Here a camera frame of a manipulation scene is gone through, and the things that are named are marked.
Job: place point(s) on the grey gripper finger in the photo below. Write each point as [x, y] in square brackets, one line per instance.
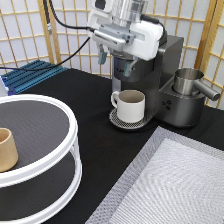
[128, 68]
[102, 55]

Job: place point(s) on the wooden paper folding screen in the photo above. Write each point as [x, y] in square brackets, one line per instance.
[30, 30]

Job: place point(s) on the steel milk frother jug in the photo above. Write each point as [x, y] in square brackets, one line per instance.
[189, 81]

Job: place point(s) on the grey woven placemat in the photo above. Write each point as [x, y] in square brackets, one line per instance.
[172, 180]

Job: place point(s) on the small wooden cup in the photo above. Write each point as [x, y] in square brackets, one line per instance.
[8, 150]

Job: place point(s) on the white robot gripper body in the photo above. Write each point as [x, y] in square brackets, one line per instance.
[139, 39]

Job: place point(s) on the white ceramic mug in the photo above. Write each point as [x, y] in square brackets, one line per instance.
[130, 105]

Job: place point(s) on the white two-tier round shelf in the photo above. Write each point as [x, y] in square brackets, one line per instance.
[49, 169]

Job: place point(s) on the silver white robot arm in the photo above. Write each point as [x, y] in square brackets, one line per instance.
[124, 12]

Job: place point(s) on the grey pod coffee machine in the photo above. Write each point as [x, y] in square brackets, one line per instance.
[155, 78]

